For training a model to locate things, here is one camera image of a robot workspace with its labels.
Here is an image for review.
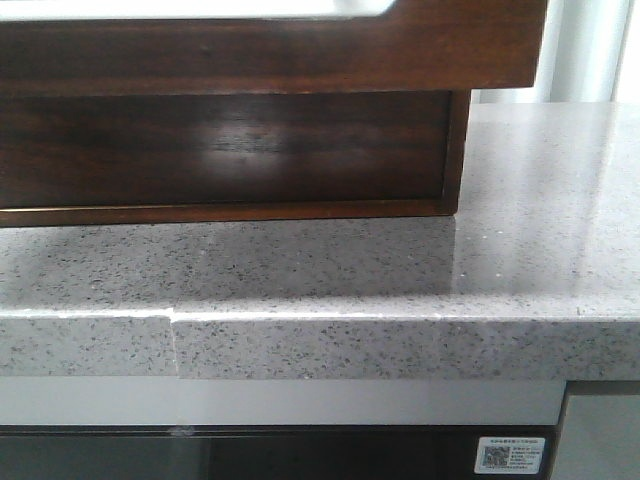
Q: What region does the dark wooden drawer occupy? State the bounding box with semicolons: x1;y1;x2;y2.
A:
1;1;547;97
0;89;454;210

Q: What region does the dark wooden drawer cabinet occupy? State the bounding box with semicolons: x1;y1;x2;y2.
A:
0;87;474;229

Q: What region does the white QR code sticker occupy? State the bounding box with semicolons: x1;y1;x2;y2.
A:
474;437;546;475

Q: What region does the grey cabinet panel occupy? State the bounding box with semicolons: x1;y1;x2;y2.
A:
551;381;639;479

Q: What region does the black glass appliance front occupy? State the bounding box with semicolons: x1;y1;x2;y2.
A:
1;425;557;479

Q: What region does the white drawer handle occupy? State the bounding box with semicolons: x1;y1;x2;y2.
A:
1;0;394;22

